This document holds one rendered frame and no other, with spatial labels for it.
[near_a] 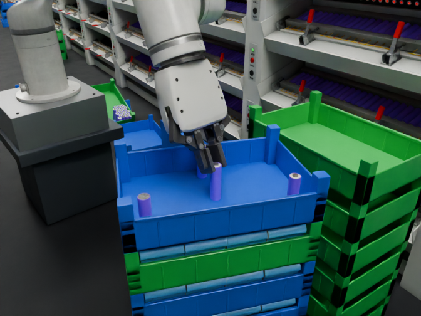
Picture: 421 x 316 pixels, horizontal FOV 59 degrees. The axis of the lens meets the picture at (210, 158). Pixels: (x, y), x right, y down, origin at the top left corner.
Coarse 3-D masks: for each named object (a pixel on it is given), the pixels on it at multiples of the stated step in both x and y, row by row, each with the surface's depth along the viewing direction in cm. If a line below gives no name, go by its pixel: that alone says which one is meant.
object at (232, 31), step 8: (208, 24) 142; (216, 24) 138; (224, 24) 136; (232, 24) 133; (240, 24) 131; (208, 32) 145; (216, 32) 140; (224, 32) 135; (232, 32) 131; (240, 32) 127; (232, 40) 134; (240, 40) 130
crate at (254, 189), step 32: (128, 160) 66; (160, 160) 68; (192, 160) 69; (256, 160) 73; (288, 160) 66; (128, 192) 63; (160, 192) 63; (192, 192) 63; (224, 192) 63; (256, 192) 63; (320, 192) 54; (128, 224) 49; (160, 224) 50; (192, 224) 51; (224, 224) 53; (256, 224) 54; (288, 224) 56
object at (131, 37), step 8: (136, 16) 233; (120, 24) 230; (128, 24) 216; (136, 24) 226; (120, 32) 231; (128, 32) 218; (136, 32) 219; (120, 40) 228; (128, 40) 215; (136, 40) 211; (144, 40) 206; (136, 48) 211; (144, 48) 199
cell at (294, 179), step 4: (292, 176) 56; (296, 176) 56; (300, 176) 56; (288, 180) 57; (292, 180) 56; (296, 180) 55; (300, 180) 56; (288, 184) 57; (292, 184) 56; (296, 184) 56; (288, 188) 57; (292, 188) 56; (296, 188) 56; (288, 192) 57; (292, 192) 57; (296, 192) 57
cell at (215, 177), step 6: (216, 162) 59; (216, 168) 58; (210, 174) 59; (216, 174) 59; (210, 180) 60; (216, 180) 59; (210, 186) 60; (216, 186) 60; (210, 192) 61; (216, 192) 60; (210, 198) 62; (216, 198) 61
